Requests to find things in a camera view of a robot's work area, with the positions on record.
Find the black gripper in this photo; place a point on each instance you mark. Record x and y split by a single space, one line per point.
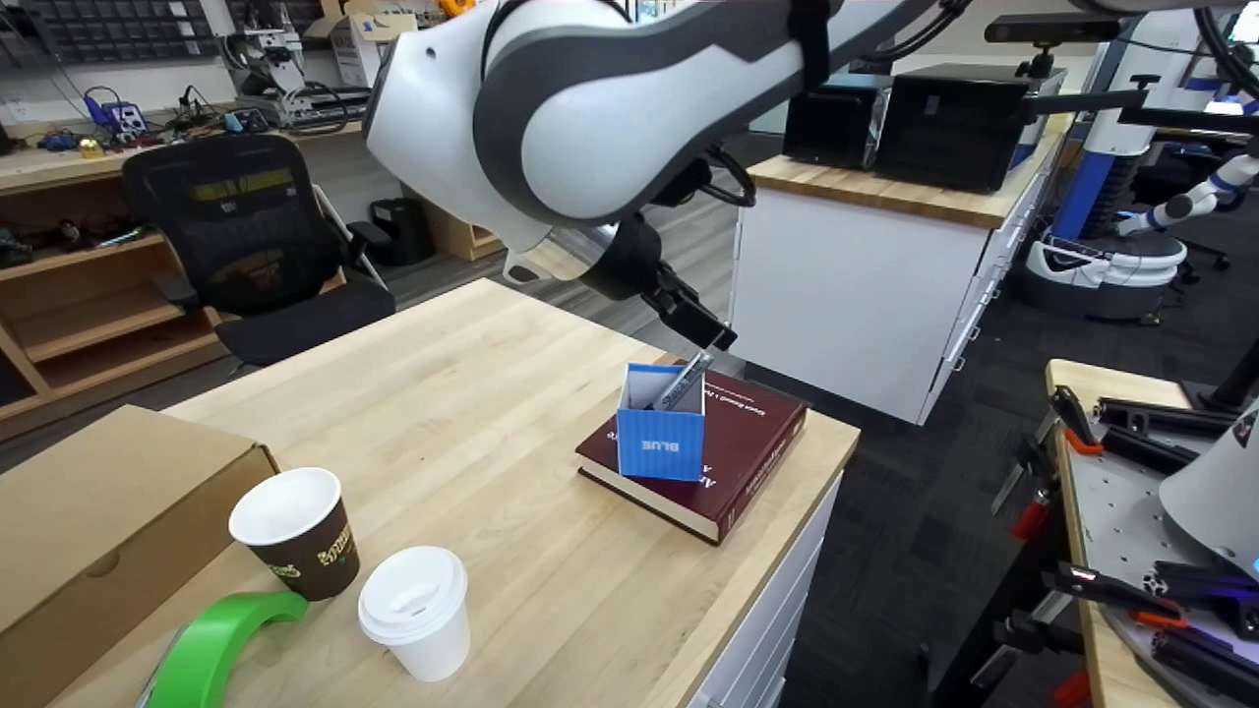
630 261

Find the silver grey marker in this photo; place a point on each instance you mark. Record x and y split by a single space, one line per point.
680 380

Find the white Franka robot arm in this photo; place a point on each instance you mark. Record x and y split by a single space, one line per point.
576 121

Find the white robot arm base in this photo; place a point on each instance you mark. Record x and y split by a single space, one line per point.
1221 492

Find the blue and white box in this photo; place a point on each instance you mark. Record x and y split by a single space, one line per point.
659 455

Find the small black box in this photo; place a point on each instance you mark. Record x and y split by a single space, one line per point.
827 133

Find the large black box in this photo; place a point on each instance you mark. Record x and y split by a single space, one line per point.
951 129

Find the brown cardboard box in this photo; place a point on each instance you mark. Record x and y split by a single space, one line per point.
92 523

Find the dark red hardcover book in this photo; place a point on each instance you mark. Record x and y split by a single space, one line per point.
749 455

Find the white cabinet wooden top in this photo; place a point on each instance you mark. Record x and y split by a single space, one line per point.
850 298

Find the black bag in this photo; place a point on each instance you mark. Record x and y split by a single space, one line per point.
397 228

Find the black clamp orange tip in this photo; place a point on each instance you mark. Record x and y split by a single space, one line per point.
1078 417

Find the white and blue mobile robot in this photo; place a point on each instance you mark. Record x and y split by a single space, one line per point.
1105 256

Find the white lidded paper cup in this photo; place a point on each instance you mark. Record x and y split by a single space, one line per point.
420 630

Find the white boxy device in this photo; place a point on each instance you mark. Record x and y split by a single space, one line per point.
355 53

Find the brown paper cup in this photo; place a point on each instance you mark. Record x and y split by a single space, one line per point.
310 551

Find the black mesh office chair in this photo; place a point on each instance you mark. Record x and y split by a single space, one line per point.
237 223

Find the wooden side table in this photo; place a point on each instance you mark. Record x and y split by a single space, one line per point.
1114 523

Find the long black clamp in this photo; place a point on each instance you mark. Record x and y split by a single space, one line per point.
1164 417

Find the green tape roll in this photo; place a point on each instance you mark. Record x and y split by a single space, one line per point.
210 656

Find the blue small gadget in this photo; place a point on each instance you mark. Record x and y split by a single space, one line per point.
115 116

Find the long wooden workbench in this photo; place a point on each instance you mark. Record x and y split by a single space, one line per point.
82 327

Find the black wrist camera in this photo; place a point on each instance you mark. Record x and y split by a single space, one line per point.
680 184

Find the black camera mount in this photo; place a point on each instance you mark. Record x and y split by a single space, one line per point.
1047 25

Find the dark pegboard tool wall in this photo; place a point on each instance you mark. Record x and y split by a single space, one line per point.
103 29

